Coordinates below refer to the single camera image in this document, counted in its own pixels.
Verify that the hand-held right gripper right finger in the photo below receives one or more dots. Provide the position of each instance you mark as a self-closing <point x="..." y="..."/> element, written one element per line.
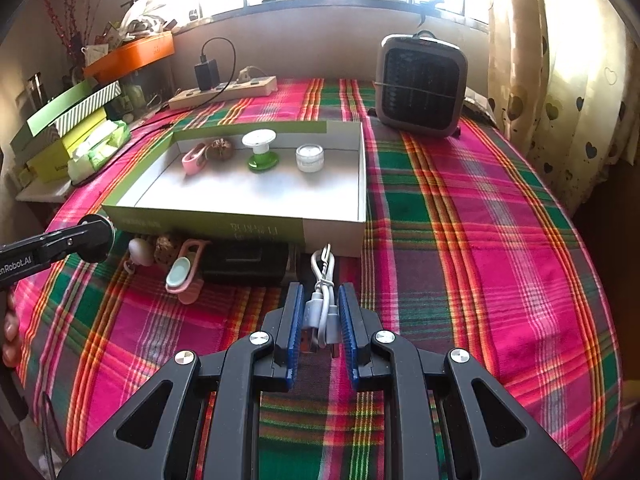
<point x="348" y="335"/>

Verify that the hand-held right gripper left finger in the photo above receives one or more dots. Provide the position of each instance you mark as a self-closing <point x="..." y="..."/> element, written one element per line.
<point x="295" y="335"/>

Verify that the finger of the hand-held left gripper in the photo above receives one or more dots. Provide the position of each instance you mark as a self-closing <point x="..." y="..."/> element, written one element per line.
<point x="70" y="242"/>

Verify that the white egg-shaped hook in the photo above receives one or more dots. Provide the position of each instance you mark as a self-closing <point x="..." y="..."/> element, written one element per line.
<point x="140" y="251"/>

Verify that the black device with clear base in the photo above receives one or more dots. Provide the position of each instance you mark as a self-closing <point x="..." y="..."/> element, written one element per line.
<point x="245" y="262"/>

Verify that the brown walnut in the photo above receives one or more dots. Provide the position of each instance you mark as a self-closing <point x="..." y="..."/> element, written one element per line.
<point x="167" y="249"/>
<point x="221" y="150"/>

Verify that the pink holder with mint spoon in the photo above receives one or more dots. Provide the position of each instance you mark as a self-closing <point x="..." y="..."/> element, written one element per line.
<point x="181" y="272"/>

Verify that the green white cardboard box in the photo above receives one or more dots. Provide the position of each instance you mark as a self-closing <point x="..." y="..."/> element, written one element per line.
<point x="250" y="195"/>

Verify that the pink grey clip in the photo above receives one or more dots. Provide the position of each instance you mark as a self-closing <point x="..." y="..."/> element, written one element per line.
<point x="194" y="160"/>

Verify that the small white jar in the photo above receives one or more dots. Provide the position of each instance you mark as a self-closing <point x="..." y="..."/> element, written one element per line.
<point x="309" y="159"/>

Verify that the green white spool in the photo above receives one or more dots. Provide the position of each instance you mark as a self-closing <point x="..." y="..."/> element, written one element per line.
<point x="261" y="160"/>

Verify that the person's left hand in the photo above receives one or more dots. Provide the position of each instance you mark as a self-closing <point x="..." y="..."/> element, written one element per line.
<point x="9" y="345"/>

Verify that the white side table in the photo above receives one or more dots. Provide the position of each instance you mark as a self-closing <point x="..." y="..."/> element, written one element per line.
<point x="42" y="191"/>

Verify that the yellow-green box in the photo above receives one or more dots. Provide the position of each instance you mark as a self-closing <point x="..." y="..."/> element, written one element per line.
<point x="50" y="165"/>

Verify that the green tissue pack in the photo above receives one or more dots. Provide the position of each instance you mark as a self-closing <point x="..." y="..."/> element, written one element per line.
<point x="97" y="152"/>

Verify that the grey chevron box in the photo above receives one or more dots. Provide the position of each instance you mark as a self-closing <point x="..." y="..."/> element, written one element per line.
<point x="22" y="142"/>

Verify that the striped green white box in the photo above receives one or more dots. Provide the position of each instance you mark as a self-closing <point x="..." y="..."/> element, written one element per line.
<point x="87" y="107"/>

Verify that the pink green plaid tablecloth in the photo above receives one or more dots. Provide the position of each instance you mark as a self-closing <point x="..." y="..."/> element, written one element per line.
<point x="475" y="270"/>

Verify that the dark metal canister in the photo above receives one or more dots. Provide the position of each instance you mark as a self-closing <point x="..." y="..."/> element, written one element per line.
<point x="33" y="90"/>

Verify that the white mug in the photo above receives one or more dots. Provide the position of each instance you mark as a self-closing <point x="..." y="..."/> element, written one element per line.
<point x="96" y="55"/>

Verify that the orange storage tray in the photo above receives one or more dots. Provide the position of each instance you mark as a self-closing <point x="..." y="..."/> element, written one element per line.
<point x="135" y="55"/>

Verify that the black charger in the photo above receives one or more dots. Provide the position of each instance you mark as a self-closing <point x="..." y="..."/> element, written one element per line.
<point x="207" y="76"/>

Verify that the beige power strip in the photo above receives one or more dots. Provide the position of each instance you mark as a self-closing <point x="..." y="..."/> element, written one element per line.
<point x="225" y="92"/>

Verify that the red berry branches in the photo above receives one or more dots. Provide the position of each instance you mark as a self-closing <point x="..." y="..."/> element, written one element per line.
<point x="62" y="20"/>

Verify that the white power plug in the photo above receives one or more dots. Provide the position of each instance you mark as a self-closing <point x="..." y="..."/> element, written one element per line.
<point x="249" y="75"/>

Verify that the grey space heater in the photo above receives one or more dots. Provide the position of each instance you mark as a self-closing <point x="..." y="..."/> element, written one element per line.
<point x="422" y="85"/>

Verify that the heart print curtain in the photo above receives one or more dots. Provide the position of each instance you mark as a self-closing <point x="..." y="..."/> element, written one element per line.
<point x="565" y="85"/>

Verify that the black window latch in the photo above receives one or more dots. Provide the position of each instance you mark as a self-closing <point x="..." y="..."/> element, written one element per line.
<point x="434" y="5"/>

